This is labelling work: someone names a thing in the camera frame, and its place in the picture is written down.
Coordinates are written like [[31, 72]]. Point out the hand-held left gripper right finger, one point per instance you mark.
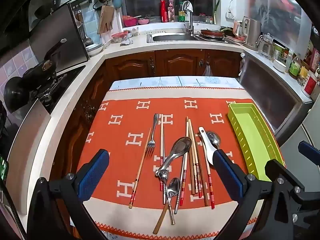
[[226, 172]]

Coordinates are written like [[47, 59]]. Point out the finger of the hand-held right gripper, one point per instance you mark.
[[275, 170], [310, 153]]

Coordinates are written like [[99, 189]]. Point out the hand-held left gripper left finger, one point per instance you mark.
[[96, 170]]

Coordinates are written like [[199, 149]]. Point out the white chopstick red end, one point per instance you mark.
[[210, 192]]

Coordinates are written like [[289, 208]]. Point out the dark brown chopstick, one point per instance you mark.
[[203, 185]]

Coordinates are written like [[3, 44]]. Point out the white ceramic spoon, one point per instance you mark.
[[206, 145]]

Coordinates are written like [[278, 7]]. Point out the round steel spoon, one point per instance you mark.
[[214, 139]]

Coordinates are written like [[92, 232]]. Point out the bamboo chopstick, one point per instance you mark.
[[140, 170], [187, 130], [191, 132]]

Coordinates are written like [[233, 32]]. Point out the green plastic tray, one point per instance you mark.
[[252, 130]]

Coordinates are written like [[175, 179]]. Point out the large steel spoon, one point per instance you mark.
[[181, 146]]

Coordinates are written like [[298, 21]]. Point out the small steel spoon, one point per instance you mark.
[[163, 174]]

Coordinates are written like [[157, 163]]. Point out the steel fork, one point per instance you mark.
[[153, 132]]

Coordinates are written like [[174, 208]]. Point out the red label container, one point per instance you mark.
[[310, 86]]

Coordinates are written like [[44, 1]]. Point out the orange patterned table mat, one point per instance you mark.
[[130, 110]]

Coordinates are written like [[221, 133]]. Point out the low stainless steel panel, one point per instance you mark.
[[27, 140]]

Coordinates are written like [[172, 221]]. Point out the green label bottle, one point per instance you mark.
[[295, 67]]

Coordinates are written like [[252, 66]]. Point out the white bowl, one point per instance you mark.
[[280, 66]]

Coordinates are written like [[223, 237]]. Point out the black gas stove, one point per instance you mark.
[[65, 80]]

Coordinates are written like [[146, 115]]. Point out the clear plastic bottle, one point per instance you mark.
[[288, 60]]

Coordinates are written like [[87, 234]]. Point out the white plastic bag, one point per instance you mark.
[[207, 72]]

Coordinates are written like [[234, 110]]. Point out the light blue floral tablecloth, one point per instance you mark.
[[175, 81]]

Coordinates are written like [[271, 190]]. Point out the black round pot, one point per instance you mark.
[[15, 95]]

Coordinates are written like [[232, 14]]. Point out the black wok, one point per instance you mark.
[[40, 72]]

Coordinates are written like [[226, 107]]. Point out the glass pitcher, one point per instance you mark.
[[265, 47]]

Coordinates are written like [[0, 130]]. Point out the white shallow dish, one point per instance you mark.
[[93, 51]]

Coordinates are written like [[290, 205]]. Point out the brown wooden base cabinets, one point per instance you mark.
[[175, 62]]

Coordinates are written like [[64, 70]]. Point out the white kitchen countertop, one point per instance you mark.
[[125, 48]]

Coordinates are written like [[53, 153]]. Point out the hanging steel ladle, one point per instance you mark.
[[86, 40]]

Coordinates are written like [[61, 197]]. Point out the crumpled grey rag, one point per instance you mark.
[[126, 42]]

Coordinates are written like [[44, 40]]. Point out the steel electric kettle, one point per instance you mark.
[[253, 32]]

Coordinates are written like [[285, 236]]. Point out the pink lid food container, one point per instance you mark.
[[118, 37]]

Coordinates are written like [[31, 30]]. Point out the tall stainless steel panel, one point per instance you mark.
[[62, 37]]

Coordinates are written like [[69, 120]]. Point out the red frying pan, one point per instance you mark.
[[212, 33]]

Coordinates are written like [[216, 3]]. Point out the pink plastic jug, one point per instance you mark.
[[237, 30]]

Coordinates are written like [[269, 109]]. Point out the steel sink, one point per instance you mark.
[[172, 37]]

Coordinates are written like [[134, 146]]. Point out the clear plastic sheet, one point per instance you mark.
[[280, 5]]

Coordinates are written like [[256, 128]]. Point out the pink colander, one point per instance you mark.
[[130, 22]]

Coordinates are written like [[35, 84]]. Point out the wooden cutting board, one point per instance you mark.
[[106, 17]]

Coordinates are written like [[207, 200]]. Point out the glass spice jar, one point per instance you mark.
[[209, 19], [202, 18]]

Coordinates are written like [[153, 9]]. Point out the steel faucet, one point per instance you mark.
[[191, 22]]

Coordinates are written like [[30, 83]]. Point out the pink bowl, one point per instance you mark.
[[143, 21]]

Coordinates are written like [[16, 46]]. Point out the pink bottle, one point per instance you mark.
[[171, 13]]

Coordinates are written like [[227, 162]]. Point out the blue utensil cup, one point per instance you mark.
[[117, 3]]

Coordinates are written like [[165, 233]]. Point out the hanging black frying pan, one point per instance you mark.
[[47, 8]]

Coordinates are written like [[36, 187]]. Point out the white dish cloth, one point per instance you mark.
[[190, 6]]

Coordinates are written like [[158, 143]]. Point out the red bottle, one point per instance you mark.
[[163, 12]]

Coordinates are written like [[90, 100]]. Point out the black range hood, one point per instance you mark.
[[15, 10]]

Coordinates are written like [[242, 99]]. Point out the white wall socket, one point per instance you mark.
[[230, 15]]

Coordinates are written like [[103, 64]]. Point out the black wall rack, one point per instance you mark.
[[80, 0]]

